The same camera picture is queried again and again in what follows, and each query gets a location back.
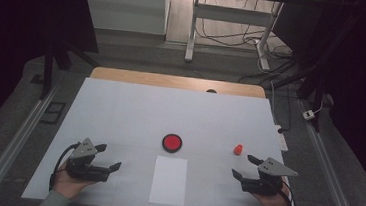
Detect white paper sheet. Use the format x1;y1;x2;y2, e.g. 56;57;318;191
148;155;189;206

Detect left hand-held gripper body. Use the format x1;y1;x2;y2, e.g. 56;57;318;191
64;136;114;184

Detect aluminium floor rail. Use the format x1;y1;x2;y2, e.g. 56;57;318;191
0;80;61;206
288;99;366;206

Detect person's left hand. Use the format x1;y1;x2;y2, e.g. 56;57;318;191
51;160;98;203

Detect white cabinet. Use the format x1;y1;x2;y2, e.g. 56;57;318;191
77;0;172;36

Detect white power strip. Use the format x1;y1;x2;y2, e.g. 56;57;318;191
272;124;291;152

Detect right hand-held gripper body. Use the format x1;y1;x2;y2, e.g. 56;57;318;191
239;154;300;198

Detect black floor frame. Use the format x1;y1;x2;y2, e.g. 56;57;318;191
40;100;68;127

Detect black floor plate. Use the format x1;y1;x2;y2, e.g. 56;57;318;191
30;73;45;86

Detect tangle of black floor cables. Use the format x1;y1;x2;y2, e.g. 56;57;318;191
187;0;303;136

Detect right hand-held gripper black cable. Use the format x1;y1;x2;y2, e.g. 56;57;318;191
278;180;297;206

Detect small white adapter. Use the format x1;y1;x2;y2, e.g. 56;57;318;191
302;109;316;121

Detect large white table cover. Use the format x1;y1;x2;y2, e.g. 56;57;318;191
21;72;311;206

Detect black tripod stand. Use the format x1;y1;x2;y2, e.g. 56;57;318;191
262;56;333;134
39;37;104;105

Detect red round ink pad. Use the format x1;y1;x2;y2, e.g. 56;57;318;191
161;132;184;155

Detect white desk frame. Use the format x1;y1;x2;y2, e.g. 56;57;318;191
183;0;285;73

